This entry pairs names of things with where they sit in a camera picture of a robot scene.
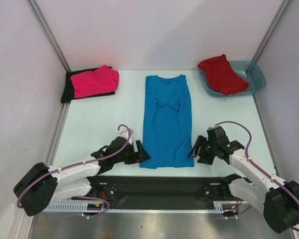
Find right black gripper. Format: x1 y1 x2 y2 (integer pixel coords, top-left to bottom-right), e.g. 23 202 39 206
187 135 218 165

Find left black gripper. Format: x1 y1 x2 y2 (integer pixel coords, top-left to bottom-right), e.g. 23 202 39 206
113 139 150 164

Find blue t shirt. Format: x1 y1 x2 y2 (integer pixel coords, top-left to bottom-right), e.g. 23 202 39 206
140 75 194 169

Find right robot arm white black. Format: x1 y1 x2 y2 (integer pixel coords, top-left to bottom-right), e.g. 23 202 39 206
190 124 299 233

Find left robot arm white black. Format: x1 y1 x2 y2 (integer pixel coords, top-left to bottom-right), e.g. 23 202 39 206
13 136 151 216

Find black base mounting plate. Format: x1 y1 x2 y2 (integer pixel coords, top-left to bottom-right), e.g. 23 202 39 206
96 175 237 210

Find red t shirt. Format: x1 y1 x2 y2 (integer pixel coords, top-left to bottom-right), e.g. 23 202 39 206
197 54 249 96

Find pink folded t shirt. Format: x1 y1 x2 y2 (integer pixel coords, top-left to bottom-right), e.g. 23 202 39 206
70 65 120 99

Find black folded t shirt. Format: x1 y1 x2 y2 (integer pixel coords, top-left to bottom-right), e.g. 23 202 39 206
61 68 114 104

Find teal plastic basin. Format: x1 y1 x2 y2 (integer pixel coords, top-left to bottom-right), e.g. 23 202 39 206
199 61 266 97

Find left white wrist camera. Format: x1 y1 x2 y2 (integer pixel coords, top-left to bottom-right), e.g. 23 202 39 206
118 128 134 144

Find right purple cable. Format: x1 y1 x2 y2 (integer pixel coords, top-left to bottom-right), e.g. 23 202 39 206
213 120 299 233

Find white slotted cable duct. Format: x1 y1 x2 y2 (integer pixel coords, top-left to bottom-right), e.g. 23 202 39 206
43 202 238 214

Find right aluminium corner post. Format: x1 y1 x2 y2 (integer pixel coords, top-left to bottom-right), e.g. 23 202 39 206
251 0 293 64

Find aluminium corner post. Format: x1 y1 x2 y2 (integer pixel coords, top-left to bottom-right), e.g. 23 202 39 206
26 0 71 72
251 0 293 64

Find left aluminium corner post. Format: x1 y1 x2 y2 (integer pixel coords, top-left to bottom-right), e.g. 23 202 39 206
26 0 71 72

